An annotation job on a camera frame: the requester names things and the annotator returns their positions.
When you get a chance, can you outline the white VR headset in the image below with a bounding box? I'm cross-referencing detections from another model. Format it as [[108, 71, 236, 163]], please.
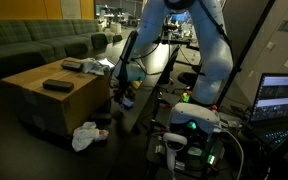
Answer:
[[169, 102, 221, 134]]

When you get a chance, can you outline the black eyeglass case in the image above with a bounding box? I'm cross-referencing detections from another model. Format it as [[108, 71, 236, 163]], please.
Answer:
[[42, 79, 74, 93]]

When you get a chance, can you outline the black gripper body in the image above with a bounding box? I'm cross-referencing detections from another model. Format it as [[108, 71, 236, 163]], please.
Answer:
[[113, 81, 130, 104]]

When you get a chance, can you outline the plaid green sofa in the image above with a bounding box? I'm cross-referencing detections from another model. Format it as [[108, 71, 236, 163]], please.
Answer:
[[0, 18, 117, 81]]

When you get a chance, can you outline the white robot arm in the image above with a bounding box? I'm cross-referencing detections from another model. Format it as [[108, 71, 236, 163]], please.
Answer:
[[114, 0, 233, 105]]

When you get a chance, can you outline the brown plush toy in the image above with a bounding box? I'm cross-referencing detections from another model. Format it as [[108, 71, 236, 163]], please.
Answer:
[[122, 86, 136, 100]]

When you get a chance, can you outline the white tablet device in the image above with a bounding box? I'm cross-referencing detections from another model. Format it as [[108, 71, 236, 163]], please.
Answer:
[[98, 58, 116, 69]]

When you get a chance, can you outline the open laptop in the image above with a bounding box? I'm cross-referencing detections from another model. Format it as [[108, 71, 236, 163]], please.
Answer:
[[248, 73, 288, 149]]

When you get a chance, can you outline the white plastic bag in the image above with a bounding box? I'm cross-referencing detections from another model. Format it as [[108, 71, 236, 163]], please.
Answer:
[[72, 122, 109, 152]]

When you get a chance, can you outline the blue cloth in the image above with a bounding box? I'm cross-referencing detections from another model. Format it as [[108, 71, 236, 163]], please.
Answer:
[[122, 98, 134, 110]]

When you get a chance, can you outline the white towel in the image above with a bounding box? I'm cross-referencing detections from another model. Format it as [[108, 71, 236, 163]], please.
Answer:
[[80, 58, 110, 76]]

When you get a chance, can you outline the large cardboard box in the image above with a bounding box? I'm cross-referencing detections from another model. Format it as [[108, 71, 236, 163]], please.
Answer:
[[0, 59, 110, 136]]

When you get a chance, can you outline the white VR controller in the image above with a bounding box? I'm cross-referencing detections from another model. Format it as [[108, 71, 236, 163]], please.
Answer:
[[163, 133, 187, 172]]

